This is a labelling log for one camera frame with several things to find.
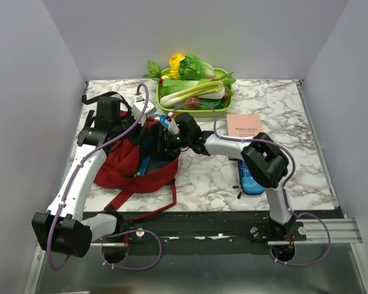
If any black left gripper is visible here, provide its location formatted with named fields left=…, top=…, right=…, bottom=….
left=113, top=109, right=152, bottom=147

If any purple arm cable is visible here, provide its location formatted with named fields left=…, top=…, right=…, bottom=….
left=45, top=83, right=163, bottom=271
left=171, top=102, right=332, bottom=268

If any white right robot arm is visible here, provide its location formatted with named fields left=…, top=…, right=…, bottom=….
left=154, top=113, right=294, bottom=240

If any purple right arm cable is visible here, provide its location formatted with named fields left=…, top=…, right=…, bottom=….
left=171, top=102, right=332, bottom=268

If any pink book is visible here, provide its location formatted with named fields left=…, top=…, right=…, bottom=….
left=226, top=114, right=263, bottom=137

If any yellow toy flower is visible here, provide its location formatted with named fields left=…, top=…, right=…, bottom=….
left=169, top=53, right=185, bottom=80

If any aluminium frame rail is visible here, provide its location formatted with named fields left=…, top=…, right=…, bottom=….
left=36, top=219, right=364, bottom=246

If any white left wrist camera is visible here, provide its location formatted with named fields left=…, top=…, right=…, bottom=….
left=132, top=95, right=156, bottom=125

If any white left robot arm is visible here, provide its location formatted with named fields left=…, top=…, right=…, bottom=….
left=31, top=92, right=155, bottom=257

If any blue dinosaur pencil case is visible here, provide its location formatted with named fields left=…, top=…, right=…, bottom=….
left=237, top=160, right=265, bottom=195

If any teal notebook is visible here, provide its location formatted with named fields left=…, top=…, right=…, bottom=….
left=136, top=137, right=159, bottom=176

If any green leafy sprig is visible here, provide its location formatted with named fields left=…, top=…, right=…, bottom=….
left=143, top=61, right=162, bottom=81

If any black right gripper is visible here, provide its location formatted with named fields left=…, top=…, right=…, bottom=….
left=144, top=125, right=191, bottom=161

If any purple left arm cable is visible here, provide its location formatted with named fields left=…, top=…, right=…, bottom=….
left=45, top=83, right=163, bottom=271

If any red student backpack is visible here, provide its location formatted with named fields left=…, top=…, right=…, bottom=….
left=77, top=92, right=179, bottom=219

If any brown toy mushroom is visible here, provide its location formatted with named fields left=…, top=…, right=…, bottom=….
left=183, top=96, right=200, bottom=111

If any orange treehouse children's book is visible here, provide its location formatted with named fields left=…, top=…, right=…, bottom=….
left=151, top=114, right=171, bottom=129

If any green toy lettuce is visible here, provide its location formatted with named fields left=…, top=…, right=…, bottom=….
left=178, top=53, right=215, bottom=80

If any toy celery stalk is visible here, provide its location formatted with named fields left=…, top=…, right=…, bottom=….
left=159, top=73, right=236, bottom=108

